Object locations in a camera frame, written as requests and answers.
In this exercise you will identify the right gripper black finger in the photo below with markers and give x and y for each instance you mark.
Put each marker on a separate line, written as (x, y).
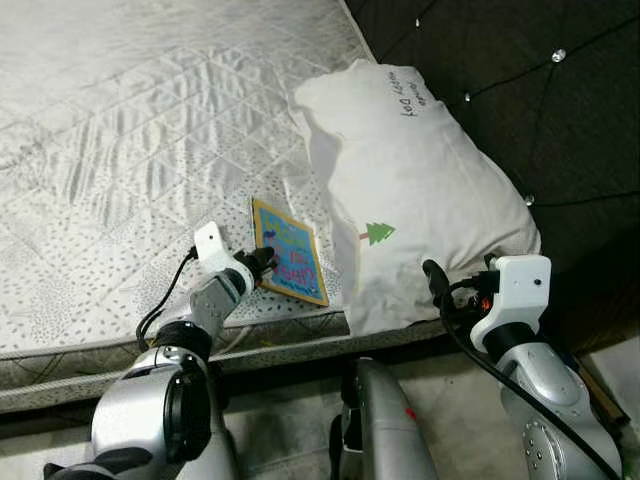
(436, 280)

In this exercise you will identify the yellow and blue children's book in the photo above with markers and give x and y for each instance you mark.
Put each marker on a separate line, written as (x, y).
(298, 262)

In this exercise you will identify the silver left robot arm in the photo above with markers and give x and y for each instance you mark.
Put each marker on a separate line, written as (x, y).
(150, 410)

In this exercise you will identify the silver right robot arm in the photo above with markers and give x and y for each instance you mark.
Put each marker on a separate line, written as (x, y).
(550, 400)

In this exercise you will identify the white pillow with lettering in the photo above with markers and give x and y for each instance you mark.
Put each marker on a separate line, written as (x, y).
(420, 170)

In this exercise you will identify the grey right robot leg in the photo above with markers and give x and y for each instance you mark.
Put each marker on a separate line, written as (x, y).
(385, 430)

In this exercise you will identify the grey robot leg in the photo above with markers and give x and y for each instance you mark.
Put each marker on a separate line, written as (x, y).
(385, 430)
(222, 450)

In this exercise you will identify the white quilted mattress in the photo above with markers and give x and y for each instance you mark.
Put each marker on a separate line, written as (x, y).
(150, 130)

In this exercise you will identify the grey left robot leg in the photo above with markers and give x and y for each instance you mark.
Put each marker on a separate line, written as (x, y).
(222, 450)

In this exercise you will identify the black tufted headboard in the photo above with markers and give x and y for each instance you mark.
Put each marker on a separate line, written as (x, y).
(560, 110)

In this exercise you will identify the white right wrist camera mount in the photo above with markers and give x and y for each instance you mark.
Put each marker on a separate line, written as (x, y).
(520, 290)

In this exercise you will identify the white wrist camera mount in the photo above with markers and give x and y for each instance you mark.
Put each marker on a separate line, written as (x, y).
(520, 290)
(215, 245)

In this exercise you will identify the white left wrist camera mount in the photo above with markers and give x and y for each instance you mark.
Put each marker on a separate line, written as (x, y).
(215, 245)

